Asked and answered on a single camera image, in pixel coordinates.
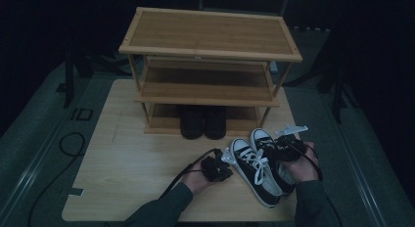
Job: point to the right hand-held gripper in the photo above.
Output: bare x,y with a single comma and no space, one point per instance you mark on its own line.
290,148

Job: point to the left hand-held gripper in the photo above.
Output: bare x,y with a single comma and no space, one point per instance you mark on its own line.
215,170

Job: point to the black and white sneaker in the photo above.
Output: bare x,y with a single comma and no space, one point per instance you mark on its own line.
261,137
257,178

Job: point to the black shoe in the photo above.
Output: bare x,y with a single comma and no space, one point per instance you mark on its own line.
192,124
215,124

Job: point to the wooden three-tier shoe rack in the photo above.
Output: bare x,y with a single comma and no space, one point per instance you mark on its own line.
208,33

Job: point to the black metal stand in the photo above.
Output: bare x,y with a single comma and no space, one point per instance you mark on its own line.
337,93
68,80

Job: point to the white furniture foot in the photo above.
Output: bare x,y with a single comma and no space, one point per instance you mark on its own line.
273,68

